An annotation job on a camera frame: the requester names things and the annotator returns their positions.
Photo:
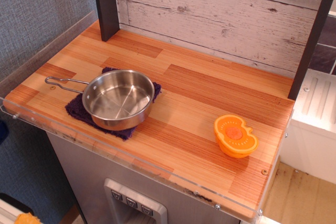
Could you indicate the stainless steel saucepan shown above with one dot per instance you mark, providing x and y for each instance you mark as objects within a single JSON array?
[{"x": 116, "y": 100}]

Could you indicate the clear acrylic edge guard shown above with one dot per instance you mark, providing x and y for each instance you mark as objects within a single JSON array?
[{"x": 170, "y": 154}]

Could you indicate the dark grey post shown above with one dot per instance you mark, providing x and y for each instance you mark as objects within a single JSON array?
[
  {"x": 315, "y": 33},
  {"x": 108, "y": 18}
]

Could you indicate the dark grey left post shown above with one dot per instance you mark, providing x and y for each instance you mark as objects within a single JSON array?
[{"x": 108, "y": 18}]

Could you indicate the dark grey right post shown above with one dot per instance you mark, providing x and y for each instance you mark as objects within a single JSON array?
[{"x": 315, "y": 33}]

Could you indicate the purple cloth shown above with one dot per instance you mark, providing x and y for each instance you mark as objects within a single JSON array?
[{"x": 76, "y": 110}]

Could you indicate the grey toy kitchen cabinet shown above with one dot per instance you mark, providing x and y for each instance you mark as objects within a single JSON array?
[{"x": 86, "y": 172}]

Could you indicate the orange object bottom left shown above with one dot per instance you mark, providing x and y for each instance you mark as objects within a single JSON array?
[{"x": 27, "y": 218}]

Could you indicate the white toy sink unit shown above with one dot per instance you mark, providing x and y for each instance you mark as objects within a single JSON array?
[{"x": 309, "y": 142}]

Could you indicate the orange slice toy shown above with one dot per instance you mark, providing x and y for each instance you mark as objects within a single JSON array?
[{"x": 234, "y": 137}]

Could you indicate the silver dispenser panel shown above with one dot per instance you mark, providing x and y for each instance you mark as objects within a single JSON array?
[{"x": 130, "y": 206}]

